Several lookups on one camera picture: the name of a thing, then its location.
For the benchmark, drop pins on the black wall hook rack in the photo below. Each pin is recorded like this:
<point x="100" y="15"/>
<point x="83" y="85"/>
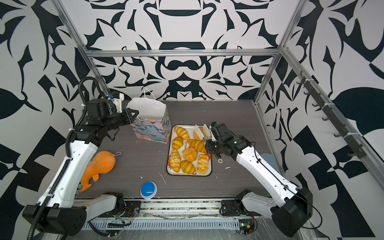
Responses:
<point x="349" y="134"/>

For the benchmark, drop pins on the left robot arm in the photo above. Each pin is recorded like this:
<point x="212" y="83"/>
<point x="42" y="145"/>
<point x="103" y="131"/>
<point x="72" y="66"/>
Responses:
<point x="56" y="212"/>

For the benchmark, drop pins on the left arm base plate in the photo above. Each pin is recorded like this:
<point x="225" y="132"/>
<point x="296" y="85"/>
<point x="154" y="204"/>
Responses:
<point x="131" y="208"/>

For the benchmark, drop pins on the blue push button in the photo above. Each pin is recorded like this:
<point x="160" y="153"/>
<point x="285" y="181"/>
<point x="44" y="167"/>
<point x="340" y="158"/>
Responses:
<point x="148" y="190"/>

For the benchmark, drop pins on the fake twisted bread roll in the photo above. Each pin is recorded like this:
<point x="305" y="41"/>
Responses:
<point x="203" y="164"/>

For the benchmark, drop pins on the white slotted cable duct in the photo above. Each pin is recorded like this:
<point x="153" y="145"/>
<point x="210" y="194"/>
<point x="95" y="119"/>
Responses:
<point x="169" y="224"/>

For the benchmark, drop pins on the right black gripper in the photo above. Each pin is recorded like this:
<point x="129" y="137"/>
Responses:
<point x="209" y="146"/>

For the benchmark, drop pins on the long fake croissant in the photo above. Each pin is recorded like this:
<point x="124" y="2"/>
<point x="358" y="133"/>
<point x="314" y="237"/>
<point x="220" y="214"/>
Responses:
<point x="199" y="145"/>

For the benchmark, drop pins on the orange plush toy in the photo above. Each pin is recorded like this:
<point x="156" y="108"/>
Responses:
<point x="102" y="163"/>

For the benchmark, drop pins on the small green-lit circuit board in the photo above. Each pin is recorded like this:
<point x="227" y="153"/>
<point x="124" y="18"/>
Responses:
<point x="247" y="226"/>

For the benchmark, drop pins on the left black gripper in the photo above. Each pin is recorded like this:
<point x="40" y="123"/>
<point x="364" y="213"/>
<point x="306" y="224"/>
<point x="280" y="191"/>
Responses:
<point x="128" y="118"/>

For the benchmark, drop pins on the small fake croissant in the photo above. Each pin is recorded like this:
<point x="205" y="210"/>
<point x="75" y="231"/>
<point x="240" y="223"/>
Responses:
<point x="177" y="143"/>

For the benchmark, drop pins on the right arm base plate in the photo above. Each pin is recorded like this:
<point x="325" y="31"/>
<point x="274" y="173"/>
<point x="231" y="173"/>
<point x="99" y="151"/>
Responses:
<point x="231" y="208"/>

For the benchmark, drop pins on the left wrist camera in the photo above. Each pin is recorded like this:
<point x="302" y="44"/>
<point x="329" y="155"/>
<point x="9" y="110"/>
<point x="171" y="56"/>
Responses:
<point x="117" y="99"/>

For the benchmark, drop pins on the white strawberry tray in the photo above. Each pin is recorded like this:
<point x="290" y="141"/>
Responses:
<point x="190" y="129"/>

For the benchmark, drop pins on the light blue lid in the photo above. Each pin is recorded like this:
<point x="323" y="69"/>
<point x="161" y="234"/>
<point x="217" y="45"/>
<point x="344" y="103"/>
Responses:
<point x="269" y="161"/>

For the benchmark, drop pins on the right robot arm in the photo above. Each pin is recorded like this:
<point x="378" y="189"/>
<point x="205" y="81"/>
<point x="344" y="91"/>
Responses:
<point x="289" y="206"/>

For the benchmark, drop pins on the floral paper gift bag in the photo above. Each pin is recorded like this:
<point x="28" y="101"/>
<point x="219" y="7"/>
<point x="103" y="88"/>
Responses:
<point x="153" y="121"/>

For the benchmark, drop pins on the fake ring donut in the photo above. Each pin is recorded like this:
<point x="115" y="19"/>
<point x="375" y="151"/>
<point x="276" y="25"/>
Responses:
<point x="198" y="135"/>

